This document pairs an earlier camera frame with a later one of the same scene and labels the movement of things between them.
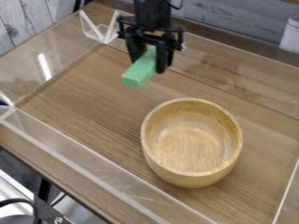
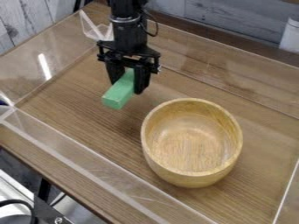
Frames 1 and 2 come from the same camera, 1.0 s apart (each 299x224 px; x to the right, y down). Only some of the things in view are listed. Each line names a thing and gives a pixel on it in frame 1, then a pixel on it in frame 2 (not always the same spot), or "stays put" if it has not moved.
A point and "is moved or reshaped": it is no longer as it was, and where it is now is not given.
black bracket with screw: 46,214 stays put
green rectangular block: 141,73 is moved or reshaped
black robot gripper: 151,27 to 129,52
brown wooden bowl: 191,140 stays put
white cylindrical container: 290,40 stays put
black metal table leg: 45,190 stays put
